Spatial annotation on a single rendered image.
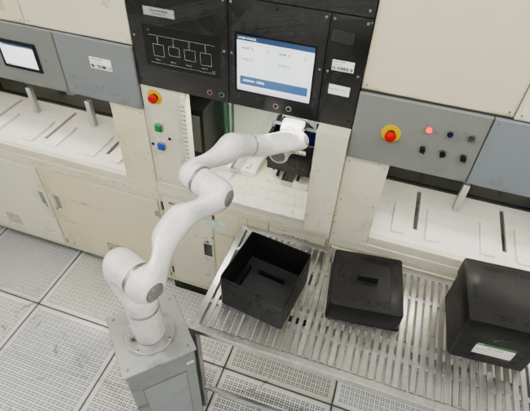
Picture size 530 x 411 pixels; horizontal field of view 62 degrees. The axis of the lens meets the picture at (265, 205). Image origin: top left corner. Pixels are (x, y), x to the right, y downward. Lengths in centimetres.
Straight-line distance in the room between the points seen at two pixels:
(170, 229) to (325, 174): 66
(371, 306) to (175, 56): 121
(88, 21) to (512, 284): 187
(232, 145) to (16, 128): 163
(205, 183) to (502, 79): 99
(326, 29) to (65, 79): 117
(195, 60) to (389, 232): 111
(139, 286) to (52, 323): 152
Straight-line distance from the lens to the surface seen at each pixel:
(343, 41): 154
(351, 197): 188
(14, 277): 323
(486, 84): 159
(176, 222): 148
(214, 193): 147
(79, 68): 208
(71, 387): 268
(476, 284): 182
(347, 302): 179
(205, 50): 171
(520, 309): 183
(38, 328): 293
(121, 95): 202
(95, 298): 294
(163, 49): 180
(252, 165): 226
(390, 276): 192
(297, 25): 155
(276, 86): 167
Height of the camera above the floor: 232
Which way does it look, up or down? 44 degrees down
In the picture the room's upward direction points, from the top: 3 degrees clockwise
